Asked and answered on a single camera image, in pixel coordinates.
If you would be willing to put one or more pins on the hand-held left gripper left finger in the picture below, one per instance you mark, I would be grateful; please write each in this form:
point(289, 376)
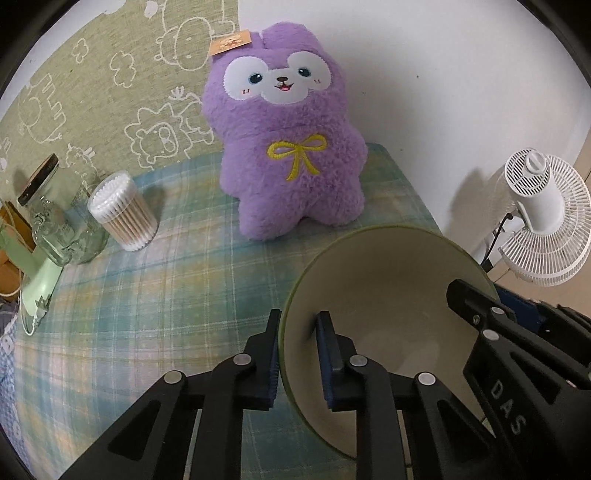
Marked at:
point(274, 357)

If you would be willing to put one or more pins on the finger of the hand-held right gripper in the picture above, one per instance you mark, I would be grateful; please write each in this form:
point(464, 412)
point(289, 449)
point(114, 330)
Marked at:
point(508, 397)
point(526, 311)

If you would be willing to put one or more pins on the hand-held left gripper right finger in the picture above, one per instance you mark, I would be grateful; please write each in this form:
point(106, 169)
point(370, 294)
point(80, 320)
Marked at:
point(325, 360)

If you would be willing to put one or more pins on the cream bowl with dark rim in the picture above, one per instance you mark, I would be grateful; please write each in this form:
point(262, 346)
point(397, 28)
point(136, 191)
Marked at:
point(392, 286)

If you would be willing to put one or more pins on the white fan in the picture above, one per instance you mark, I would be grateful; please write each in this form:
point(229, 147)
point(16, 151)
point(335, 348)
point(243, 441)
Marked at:
point(540, 207)

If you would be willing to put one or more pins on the plaid tablecloth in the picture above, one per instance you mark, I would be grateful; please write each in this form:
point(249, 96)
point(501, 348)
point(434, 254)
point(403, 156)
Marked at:
point(161, 300)

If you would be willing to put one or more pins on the purple plush toy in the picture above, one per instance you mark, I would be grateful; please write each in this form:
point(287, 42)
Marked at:
point(286, 184)

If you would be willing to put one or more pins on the cotton swab container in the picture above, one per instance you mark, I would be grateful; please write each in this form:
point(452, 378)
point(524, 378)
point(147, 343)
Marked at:
point(124, 217)

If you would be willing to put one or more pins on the green desk fan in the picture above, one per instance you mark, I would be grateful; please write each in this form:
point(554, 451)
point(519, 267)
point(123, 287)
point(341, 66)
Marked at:
point(39, 286)

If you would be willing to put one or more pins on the glass jar with dark lid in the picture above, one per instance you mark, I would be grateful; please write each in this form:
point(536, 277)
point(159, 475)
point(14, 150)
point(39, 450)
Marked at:
point(60, 230)

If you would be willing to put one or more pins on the blue checked blanket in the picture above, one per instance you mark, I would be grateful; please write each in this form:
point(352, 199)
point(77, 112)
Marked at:
point(5, 341)

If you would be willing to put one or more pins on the wooden chair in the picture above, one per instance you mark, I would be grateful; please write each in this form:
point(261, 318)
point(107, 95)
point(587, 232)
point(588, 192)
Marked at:
point(9, 272)

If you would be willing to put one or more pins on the green printed cloth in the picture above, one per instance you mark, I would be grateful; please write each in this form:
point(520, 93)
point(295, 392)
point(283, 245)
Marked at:
point(106, 69)

